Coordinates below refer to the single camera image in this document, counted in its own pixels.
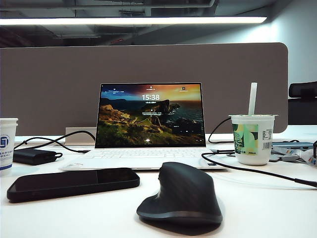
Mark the black ergonomic computer mouse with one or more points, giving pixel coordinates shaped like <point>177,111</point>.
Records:
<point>183,193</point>

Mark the black smartphone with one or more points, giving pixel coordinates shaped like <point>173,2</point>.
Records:
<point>74,183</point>

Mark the brown felt desk partition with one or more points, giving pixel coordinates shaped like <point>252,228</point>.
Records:
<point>49,86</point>

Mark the white laptop with landscape wallpaper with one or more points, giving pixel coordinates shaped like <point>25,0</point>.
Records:
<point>148,119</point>

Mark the white yogurt cup green label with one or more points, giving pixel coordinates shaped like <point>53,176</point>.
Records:
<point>250,148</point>

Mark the white drinking straw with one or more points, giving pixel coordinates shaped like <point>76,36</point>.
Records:
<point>253,99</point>

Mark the long ceiling light strip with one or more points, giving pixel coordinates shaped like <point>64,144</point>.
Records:
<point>123,20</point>

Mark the black laptop power adapter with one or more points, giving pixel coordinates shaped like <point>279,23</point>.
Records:
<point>32,156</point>

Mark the black mesh office chair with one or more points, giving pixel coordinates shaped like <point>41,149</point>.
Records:
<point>302,109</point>

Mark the white paper cup blue logo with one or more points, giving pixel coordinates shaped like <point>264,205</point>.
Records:
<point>7,148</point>

